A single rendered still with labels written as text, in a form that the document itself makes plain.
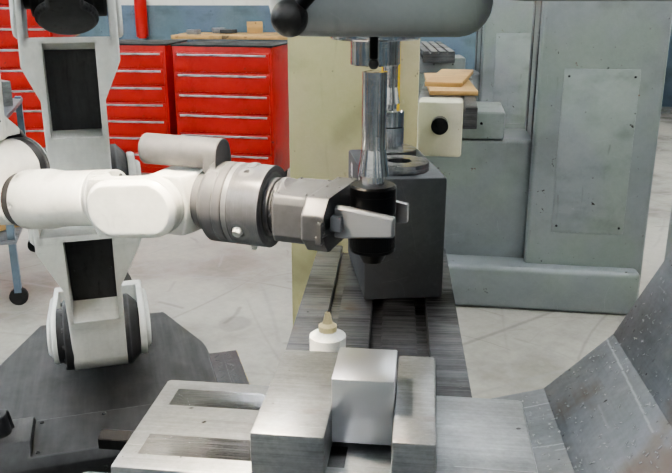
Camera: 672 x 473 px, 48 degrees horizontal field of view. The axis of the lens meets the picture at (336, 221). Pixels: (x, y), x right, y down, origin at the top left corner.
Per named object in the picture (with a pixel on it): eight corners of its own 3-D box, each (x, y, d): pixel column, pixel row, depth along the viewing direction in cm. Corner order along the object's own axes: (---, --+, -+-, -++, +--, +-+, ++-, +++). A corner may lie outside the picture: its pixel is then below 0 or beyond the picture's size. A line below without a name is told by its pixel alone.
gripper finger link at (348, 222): (394, 242, 75) (335, 235, 77) (395, 210, 74) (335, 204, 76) (390, 246, 74) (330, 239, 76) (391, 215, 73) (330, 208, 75)
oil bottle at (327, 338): (308, 410, 84) (307, 318, 81) (312, 392, 88) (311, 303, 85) (344, 411, 84) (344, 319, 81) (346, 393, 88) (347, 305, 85)
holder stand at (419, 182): (363, 300, 114) (364, 170, 109) (347, 253, 135) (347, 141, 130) (442, 297, 115) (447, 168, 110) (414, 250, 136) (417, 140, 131)
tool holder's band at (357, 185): (387, 186, 80) (387, 177, 79) (403, 197, 75) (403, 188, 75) (344, 189, 78) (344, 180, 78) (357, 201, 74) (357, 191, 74)
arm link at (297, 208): (322, 184, 72) (209, 174, 75) (322, 280, 74) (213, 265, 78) (362, 158, 83) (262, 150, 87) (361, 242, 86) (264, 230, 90)
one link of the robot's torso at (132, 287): (55, 336, 170) (49, 280, 166) (148, 325, 175) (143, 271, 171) (50, 379, 151) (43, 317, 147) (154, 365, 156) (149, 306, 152)
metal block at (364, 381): (331, 442, 65) (331, 378, 63) (339, 405, 70) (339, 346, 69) (392, 446, 64) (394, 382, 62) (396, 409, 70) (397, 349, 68)
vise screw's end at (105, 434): (98, 453, 70) (97, 434, 70) (106, 442, 72) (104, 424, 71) (140, 456, 70) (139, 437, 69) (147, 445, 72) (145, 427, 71)
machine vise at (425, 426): (115, 537, 65) (104, 422, 61) (172, 438, 79) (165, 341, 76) (538, 572, 61) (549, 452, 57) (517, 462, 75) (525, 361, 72)
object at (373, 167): (383, 179, 79) (385, 69, 75) (393, 186, 76) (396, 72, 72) (353, 181, 78) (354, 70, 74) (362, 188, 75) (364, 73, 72)
